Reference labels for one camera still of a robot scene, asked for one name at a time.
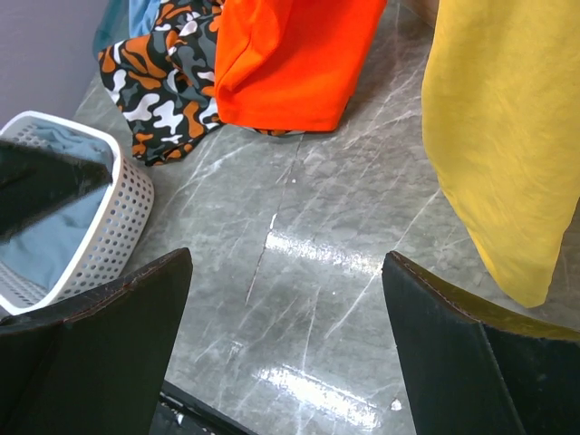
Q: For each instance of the camouflage orange black shorts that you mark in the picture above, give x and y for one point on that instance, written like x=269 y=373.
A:
x=163 y=82

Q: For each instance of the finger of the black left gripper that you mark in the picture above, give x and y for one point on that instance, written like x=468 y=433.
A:
x=35 y=182

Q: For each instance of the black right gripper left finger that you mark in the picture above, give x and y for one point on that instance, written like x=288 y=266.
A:
x=94 y=363

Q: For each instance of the teal plastic tray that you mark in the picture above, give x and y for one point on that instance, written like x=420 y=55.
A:
x=113 y=26

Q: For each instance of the light blue shorts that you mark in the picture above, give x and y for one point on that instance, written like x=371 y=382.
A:
x=142 y=15

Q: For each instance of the teal cloth in basket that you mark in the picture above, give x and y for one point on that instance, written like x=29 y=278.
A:
x=41 y=252

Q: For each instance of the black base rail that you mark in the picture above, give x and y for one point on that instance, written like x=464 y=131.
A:
x=178 y=412

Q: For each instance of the white perforated laundry basket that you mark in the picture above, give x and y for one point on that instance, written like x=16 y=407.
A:
x=110 y=238

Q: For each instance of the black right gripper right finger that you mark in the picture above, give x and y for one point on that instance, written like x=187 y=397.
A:
x=474 y=367

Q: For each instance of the yellow shorts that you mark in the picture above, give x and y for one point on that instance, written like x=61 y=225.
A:
x=500 y=126

